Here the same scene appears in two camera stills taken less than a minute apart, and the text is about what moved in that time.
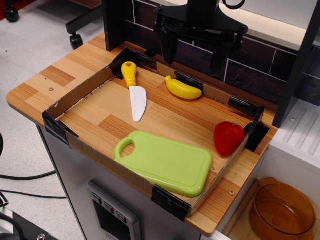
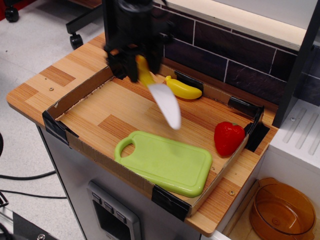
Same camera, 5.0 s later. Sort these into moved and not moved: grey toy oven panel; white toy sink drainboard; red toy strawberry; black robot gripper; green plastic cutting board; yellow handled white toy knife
Moved: black robot gripper; yellow handled white toy knife
Not moved: grey toy oven panel; green plastic cutting board; white toy sink drainboard; red toy strawberry
